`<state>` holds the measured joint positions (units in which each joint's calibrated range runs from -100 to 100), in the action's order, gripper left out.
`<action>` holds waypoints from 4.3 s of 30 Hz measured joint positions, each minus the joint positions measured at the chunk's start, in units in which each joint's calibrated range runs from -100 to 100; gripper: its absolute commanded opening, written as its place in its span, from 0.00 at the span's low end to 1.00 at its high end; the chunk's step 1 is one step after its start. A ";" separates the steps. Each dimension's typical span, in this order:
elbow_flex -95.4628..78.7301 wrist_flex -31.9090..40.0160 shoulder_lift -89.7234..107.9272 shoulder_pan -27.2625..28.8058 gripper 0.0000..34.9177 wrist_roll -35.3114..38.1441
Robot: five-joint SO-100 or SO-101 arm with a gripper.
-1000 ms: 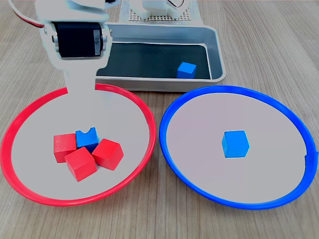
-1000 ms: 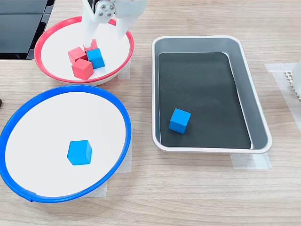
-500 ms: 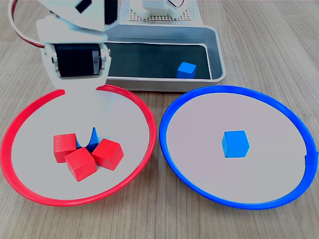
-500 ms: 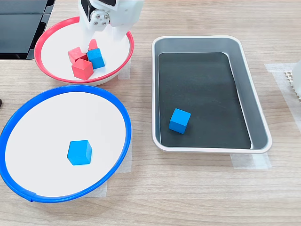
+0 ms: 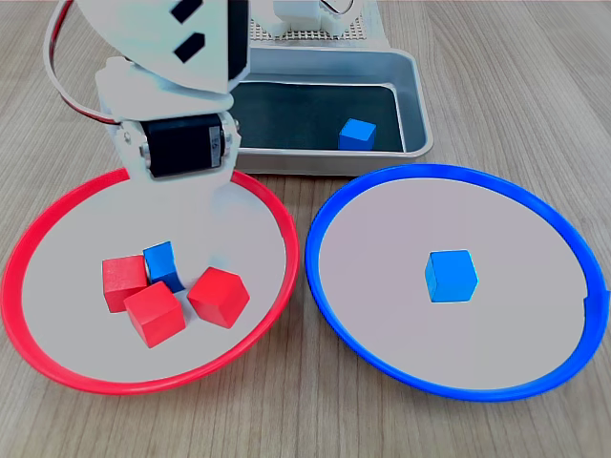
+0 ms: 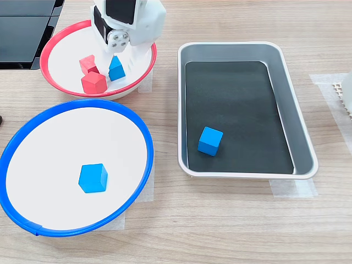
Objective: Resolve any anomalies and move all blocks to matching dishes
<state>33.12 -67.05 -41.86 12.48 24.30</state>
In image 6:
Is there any blue cube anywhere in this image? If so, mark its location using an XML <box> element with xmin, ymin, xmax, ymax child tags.
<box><xmin>108</xmin><ymin>55</ymin><xmax>127</xmax><ymax>82</ymax></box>
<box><xmin>78</xmin><ymin>163</ymin><xmax>109</xmax><ymax>194</ymax></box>
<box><xmin>197</xmin><ymin>126</ymin><xmax>224</xmax><ymax>157</ymax></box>

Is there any red cube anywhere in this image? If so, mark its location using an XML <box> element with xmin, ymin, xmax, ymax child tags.
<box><xmin>80</xmin><ymin>71</ymin><xmax>108</xmax><ymax>95</ymax></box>
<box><xmin>79</xmin><ymin>54</ymin><xmax>100</xmax><ymax>75</ymax></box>

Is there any translucent masking tape piece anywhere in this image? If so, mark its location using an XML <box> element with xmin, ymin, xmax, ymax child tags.
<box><xmin>136</xmin><ymin>68</ymin><xmax>153</xmax><ymax>94</ymax></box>
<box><xmin>269</xmin><ymin>178</ymin><xmax>318</xmax><ymax>198</ymax></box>
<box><xmin>92</xmin><ymin>210</ymin><xmax>126</xmax><ymax>232</ymax></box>
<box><xmin>309</xmin><ymin>73</ymin><xmax>352</xmax><ymax>155</ymax></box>
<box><xmin>134</xmin><ymin>153</ymin><xmax>155</xmax><ymax>204</ymax></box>

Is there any red-rimmed white plate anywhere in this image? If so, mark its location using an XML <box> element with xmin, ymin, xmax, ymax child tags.
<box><xmin>39</xmin><ymin>19</ymin><xmax>157</xmax><ymax>100</ymax></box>

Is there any black glossy device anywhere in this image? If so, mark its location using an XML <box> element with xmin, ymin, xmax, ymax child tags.
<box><xmin>0</xmin><ymin>0</ymin><xmax>65</xmax><ymax>70</ymax></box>

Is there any black mat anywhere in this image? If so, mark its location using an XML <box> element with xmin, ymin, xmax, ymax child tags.
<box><xmin>184</xmin><ymin>60</ymin><xmax>295</xmax><ymax>174</ymax></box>

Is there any blue-rimmed white plate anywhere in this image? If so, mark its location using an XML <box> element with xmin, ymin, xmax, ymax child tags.
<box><xmin>0</xmin><ymin>98</ymin><xmax>154</xmax><ymax>238</ymax></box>

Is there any steel tray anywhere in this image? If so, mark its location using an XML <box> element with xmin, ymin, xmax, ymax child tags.
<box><xmin>177</xmin><ymin>41</ymin><xmax>320</xmax><ymax>180</ymax></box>

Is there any pale perforated plate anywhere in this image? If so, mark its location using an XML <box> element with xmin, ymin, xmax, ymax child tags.
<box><xmin>332</xmin><ymin>82</ymin><xmax>352</xmax><ymax>119</ymax></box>

